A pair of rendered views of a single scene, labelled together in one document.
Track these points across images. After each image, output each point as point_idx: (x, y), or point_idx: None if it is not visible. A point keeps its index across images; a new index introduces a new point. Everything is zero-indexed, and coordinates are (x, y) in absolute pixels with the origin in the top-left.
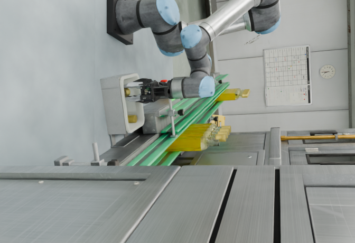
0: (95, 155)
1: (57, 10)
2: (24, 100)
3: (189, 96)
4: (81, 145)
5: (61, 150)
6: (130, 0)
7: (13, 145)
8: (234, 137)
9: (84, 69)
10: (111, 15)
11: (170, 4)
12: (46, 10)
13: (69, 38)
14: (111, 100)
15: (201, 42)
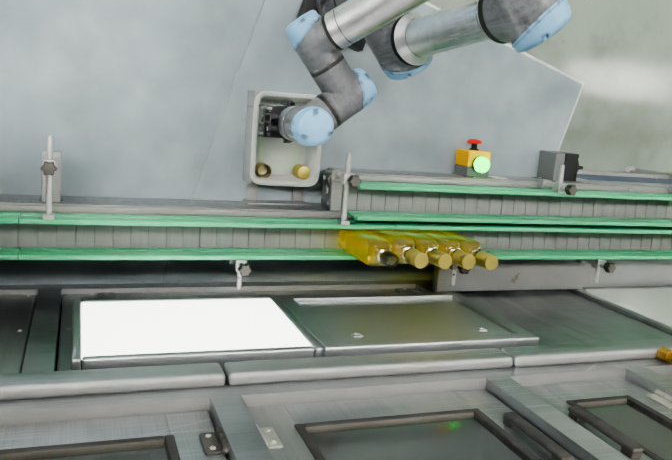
0: (47, 151)
1: None
2: (65, 79)
3: (291, 138)
4: (164, 169)
5: (117, 160)
6: None
7: (32, 123)
8: (613, 320)
9: (208, 67)
10: None
11: None
12: None
13: (186, 18)
14: (249, 125)
15: (309, 42)
